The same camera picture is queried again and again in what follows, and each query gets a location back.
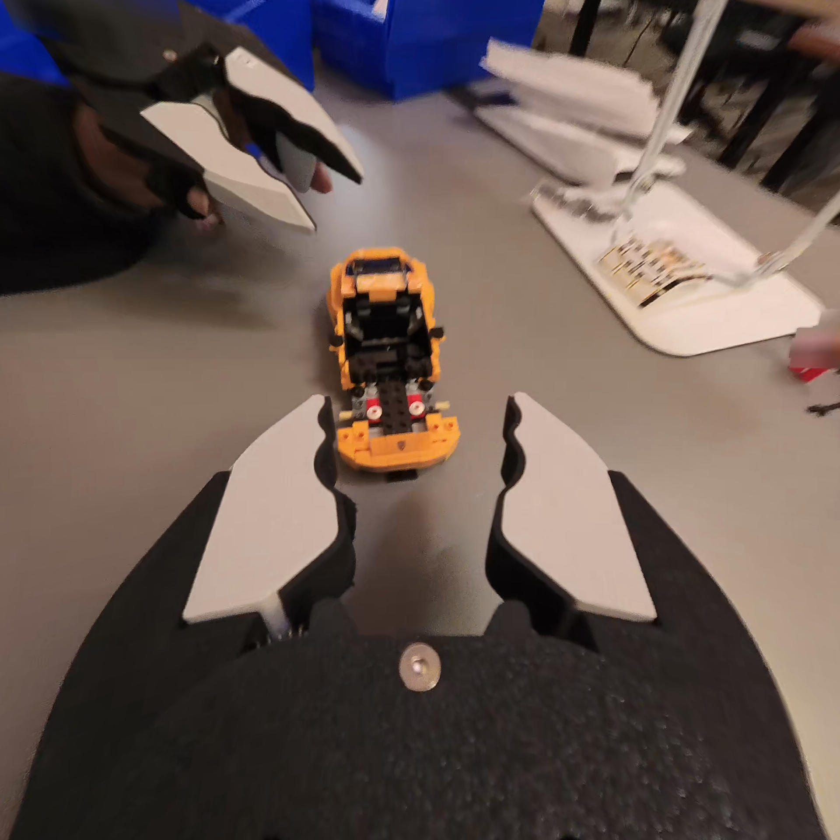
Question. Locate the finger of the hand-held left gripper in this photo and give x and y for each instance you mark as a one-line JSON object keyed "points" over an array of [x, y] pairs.
{"points": [[289, 108], [223, 161]]}

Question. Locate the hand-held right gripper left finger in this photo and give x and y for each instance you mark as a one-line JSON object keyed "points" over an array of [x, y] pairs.
{"points": [[269, 518]]}

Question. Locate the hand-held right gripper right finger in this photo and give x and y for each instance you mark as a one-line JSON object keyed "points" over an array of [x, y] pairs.
{"points": [[571, 518]]}

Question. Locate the orange lego car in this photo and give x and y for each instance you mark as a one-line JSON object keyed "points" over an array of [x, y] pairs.
{"points": [[387, 315]]}

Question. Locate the person's left forearm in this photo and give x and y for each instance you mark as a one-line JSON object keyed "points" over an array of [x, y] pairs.
{"points": [[46, 236]]}

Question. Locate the red lego minifigure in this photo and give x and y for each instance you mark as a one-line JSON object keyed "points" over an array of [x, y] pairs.
{"points": [[814, 374]]}

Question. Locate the person's left hand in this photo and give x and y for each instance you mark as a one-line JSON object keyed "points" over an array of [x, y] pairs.
{"points": [[111, 167]]}

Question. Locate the white book stand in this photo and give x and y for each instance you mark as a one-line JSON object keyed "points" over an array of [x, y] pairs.
{"points": [[722, 315]]}

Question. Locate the sticker sheet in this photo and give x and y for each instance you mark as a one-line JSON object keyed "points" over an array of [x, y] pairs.
{"points": [[649, 272]]}

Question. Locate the black toy wrench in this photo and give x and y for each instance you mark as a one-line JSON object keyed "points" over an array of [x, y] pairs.
{"points": [[823, 408]]}

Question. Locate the pile of white paper bags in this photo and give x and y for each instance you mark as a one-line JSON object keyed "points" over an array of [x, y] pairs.
{"points": [[577, 111]]}

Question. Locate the clear bag of dark parts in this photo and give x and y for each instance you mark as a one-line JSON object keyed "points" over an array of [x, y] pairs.
{"points": [[577, 205]]}

